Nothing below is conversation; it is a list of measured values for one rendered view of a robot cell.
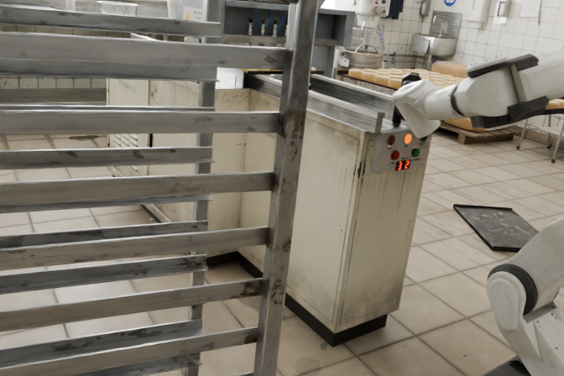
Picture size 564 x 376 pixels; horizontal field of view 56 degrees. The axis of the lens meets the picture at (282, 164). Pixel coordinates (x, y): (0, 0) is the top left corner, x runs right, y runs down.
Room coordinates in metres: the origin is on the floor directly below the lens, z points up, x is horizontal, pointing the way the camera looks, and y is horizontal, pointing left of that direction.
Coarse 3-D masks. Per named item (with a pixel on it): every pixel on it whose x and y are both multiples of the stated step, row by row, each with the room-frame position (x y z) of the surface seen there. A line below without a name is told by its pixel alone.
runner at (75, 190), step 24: (0, 192) 0.59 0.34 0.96; (24, 192) 0.60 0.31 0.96; (48, 192) 0.61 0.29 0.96; (72, 192) 0.63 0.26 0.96; (96, 192) 0.64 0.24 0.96; (120, 192) 0.65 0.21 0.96; (144, 192) 0.66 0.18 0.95; (168, 192) 0.68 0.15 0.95; (192, 192) 0.69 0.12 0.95; (216, 192) 0.71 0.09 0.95
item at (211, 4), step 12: (204, 0) 1.14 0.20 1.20; (216, 0) 1.13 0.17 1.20; (204, 12) 1.14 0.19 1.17; (216, 12) 1.13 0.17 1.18; (204, 84) 1.13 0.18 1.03; (204, 96) 1.13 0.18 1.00; (204, 144) 1.13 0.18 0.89; (204, 168) 1.13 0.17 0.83; (204, 204) 1.13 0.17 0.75; (204, 216) 1.13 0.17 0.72; (192, 252) 1.13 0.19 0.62; (204, 252) 1.13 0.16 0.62; (192, 276) 1.12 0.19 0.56; (204, 276) 1.14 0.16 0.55; (192, 312) 1.13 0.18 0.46; (192, 372) 1.13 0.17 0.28
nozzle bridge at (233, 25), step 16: (192, 0) 2.20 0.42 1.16; (224, 0) 2.09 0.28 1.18; (176, 16) 2.32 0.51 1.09; (192, 16) 2.20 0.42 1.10; (224, 16) 2.19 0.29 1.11; (240, 16) 2.23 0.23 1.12; (256, 16) 2.28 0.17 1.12; (272, 16) 2.33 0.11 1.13; (288, 16) 2.38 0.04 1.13; (320, 16) 2.48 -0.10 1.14; (336, 16) 2.52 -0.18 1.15; (352, 16) 2.48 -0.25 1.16; (224, 32) 2.19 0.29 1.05; (240, 32) 2.23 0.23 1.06; (256, 32) 2.28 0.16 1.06; (320, 32) 2.49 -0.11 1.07; (336, 32) 2.51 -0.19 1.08; (320, 48) 2.61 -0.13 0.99; (320, 64) 2.59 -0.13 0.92
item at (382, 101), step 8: (312, 80) 2.33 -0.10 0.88; (320, 80) 2.29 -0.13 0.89; (328, 80) 2.24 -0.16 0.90; (336, 80) 2.24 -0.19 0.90; (320, 88) 2.28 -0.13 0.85; (328, 88) 2.24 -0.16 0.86; (336, 88) 2.20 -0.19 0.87; (344, 88) 2.16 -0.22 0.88; (352, 88) 2.12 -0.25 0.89; (360, 88) 2.09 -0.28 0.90; (344, 96) 2.16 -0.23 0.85; (352, 96) 2.12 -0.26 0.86; (360, 96) 2.08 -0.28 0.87; (368, 96) 2.05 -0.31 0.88; (376, 96) 2.01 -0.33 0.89; (384, 96) 1.98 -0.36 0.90; (368, 104) 2.04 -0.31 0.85; (376, 104) 2.01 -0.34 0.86; (384, 104) 1.98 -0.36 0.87; (392, 104) 1.95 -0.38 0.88; (392, 112) 1.94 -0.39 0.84; (440, 120) 1.79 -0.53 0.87
